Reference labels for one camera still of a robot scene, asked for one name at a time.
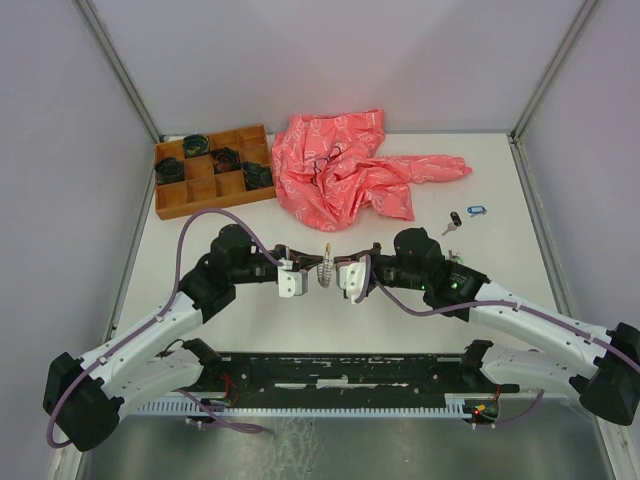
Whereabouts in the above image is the large keyring with yellow grip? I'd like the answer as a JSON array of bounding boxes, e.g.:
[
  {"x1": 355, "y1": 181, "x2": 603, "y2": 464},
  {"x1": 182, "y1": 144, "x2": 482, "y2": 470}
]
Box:
[{"x1": 316, "y1": 243, "x2": 334, "y2": 289}]

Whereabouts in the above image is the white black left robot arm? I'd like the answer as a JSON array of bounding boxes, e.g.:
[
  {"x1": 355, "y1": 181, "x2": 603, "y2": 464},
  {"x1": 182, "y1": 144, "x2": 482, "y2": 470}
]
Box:
[{"x1": 43, "y1": 223, "x2": 323, "y2": 452}]

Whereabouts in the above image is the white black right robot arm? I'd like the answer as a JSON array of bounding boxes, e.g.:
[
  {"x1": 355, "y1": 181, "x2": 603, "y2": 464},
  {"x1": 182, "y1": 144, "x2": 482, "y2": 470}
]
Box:
[{"x1": 333, "y1": 228, "x2": 639, "y2": 426}]

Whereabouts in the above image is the green tag with key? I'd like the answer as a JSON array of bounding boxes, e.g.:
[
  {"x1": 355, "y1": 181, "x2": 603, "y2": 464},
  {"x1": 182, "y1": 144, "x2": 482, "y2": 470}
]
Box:
[{"x1": 448, "y1": 250, "x2": 464, "y2": 265}]

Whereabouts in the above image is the black tag with silver key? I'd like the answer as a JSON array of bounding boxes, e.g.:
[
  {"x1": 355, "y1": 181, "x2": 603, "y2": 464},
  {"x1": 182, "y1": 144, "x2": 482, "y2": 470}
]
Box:
[{"x1": 442, "y1": 212, "x2": 462, "y2": 236}]

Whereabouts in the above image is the pink patterned jacket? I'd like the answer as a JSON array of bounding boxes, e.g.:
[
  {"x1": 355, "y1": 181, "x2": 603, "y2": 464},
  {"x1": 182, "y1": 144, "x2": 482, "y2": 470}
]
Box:
[{"x1": 271, "y1": 109, "x2": 472, "y2": 232}]

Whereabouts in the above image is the dark rolled cloth right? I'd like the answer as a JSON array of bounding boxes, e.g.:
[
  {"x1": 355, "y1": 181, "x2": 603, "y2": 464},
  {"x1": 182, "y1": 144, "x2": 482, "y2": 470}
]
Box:
[{"x1": 241, "y1": 162, "x2": 273, "y2": 191}]

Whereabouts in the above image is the wooden compartment tray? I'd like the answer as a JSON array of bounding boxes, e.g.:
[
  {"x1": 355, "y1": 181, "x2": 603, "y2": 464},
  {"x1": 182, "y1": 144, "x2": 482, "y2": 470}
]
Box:
[{"x1": 154, "y1": 124, "x2": 276, "y2": 220}]

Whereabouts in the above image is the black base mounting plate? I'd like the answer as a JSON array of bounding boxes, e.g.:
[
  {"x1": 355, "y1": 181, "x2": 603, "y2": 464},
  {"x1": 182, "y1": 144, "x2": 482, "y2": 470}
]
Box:
[{"x1": 187, "y1": 352, "x2": 499, "y2": 408}]

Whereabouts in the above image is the blue tag with key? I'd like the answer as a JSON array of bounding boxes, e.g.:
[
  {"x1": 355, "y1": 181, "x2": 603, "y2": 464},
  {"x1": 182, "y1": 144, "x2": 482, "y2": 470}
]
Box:
[{"x1": 467, "y1": 205, "x2": 487, "y2": 217}]

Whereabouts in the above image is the dark rolled cloth middle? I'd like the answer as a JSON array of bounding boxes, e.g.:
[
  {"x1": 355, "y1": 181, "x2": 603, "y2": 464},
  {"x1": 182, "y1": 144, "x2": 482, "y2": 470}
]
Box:
[{"x1": 210, "y1": 147, "x2": 241, "y2": 174}]

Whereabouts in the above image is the dark rolled cloth in tray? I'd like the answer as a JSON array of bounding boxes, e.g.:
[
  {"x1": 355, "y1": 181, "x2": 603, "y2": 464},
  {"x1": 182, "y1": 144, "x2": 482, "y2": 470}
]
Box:
[{"x1": 154, "y1": 156, "x2": 186, "y2": 186}]

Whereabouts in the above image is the dark rolled cloth top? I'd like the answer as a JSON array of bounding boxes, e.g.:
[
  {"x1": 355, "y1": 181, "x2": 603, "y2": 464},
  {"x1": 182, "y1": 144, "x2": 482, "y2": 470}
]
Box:
[{"x1": 182, "y1": 134, "x2": 211, "y2": 158}]

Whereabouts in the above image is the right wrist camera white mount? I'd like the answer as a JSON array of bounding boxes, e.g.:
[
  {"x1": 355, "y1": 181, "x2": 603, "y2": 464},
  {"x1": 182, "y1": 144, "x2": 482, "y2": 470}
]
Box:
[{"x1": 336, "y1": 256, "x2": 371, "y2": 304}]

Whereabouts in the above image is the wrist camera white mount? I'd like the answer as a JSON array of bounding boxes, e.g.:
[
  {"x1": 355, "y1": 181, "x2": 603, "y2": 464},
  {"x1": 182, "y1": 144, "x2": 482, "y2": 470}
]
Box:
[
  {"x1": 277, "y1": 260, "x2": 308, "y2": 298},
  {"x1": 336, "y1": 256, "x2": 371, "y2": 304}
]

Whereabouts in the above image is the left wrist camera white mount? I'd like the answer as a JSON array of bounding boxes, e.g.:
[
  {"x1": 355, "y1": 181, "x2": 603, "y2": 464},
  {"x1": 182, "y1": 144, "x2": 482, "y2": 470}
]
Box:
[{"x1": 277, "y1": 260, "x2": 308, "y2": 298}]

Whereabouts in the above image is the white slotted cable duct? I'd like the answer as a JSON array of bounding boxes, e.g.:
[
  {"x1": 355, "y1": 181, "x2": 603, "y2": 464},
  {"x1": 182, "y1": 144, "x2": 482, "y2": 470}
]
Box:
[{"x1": 134, "y1": 394, "x2": 481, "y2": 415}]

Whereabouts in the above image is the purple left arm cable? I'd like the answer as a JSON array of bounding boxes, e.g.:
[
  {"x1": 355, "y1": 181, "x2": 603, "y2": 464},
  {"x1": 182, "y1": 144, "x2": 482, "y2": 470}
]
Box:
[{"x1": 45, "y1": 209, "x2": 291, "y2": 449}]

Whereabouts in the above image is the aluminium frame post right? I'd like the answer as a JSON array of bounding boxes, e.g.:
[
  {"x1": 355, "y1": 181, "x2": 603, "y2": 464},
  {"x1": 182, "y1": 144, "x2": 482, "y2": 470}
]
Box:
[{"x1": 510, "y1": 0, "x2": 601, "y2": 145}]

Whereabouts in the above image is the aluminium frame post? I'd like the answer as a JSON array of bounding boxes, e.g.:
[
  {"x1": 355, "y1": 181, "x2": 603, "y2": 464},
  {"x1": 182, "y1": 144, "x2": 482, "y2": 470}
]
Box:
[
  {"x1": 510, "y1": 0, "x2": 601, "y2": 145},
  {"x1": 72, "y1": 0, "x2": 163, "y2": 143}
]

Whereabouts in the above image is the aluminium frame post left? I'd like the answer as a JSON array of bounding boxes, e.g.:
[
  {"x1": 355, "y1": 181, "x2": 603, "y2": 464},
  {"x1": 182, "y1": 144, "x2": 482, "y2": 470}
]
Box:
[{"x1": 72, "y1": 0, "x2": 163, "y2": 143}]

